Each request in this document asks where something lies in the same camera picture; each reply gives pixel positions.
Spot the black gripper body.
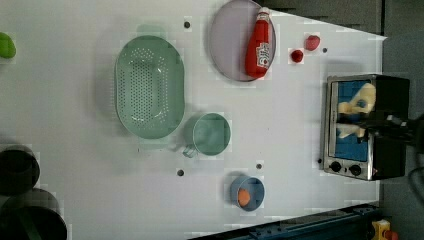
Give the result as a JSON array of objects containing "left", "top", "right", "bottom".
[{"left": 358, "top": 112, "right": 419, "bottom": 144}]

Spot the green mug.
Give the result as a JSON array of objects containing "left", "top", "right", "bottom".
[{"left": 183, "top": 113, "right": 231, "bottom": 158}]

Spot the black toaster oven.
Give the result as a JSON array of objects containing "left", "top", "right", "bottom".
[{"left": 322, "top": 74, "right": 410, "bottom": 181}]

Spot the yellow emergency stop box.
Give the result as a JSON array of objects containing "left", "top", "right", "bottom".
[{"left": 372, "top": 219, "right": 399, "bottom": 240}]

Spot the pink strawberry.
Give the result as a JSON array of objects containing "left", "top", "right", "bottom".
[{"left": 304, "top": 35, "right": 321, "bottom": 51}]

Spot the red strawberry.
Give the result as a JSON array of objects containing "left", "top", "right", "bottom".
[{"left": 291, "top": 50, "right": 304, "bottom": 63}]

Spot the red ketchup bottle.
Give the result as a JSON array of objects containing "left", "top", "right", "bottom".
[{"left": 245, "top": 7, "right": 270, "bottom": 79}]

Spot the blue cup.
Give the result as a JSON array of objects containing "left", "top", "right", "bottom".
[{"left": 230, "top": 175, "right": 265, "bottom": 212}]

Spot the orange ball in cup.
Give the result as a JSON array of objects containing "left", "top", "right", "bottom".
[{"left": 237, "top": 189, "right": 251, "bottom": 207}]

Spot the lilac round plate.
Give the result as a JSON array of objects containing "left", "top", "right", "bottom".
[{"left": 209, "top": 0, "right": 276, "bottom": 82}]

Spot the green perforated colander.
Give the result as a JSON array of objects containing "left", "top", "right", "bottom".
[{"left": 114, "top": 35, "right": 185, "bottom": 139}]

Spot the black round base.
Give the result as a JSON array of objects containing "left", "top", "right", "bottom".
[{"left": 1, "top": 145, "right": 69, "bottom": 240}]

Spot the green toy fruit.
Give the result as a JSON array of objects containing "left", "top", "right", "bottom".
[{"left": 0, "top": 32, "right": 16, "bottom": 59}]

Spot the blue metal frame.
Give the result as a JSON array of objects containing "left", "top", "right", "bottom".
[{"left": 191, "top": 204, "right": 382, "bottom": 240}]

